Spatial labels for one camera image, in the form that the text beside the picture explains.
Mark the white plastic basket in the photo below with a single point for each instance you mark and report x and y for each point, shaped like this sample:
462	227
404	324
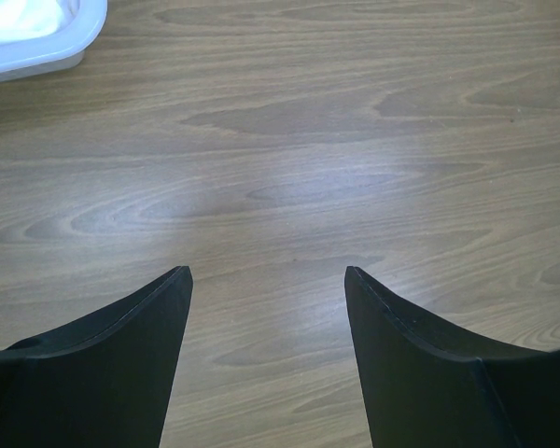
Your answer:
50	53

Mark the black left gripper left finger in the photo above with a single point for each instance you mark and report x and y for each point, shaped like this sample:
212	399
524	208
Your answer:
102	380

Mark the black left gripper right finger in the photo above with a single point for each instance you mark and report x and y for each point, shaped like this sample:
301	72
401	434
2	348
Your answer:
426	382

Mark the white cloth in basket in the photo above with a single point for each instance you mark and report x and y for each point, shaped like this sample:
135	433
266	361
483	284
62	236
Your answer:
27	19

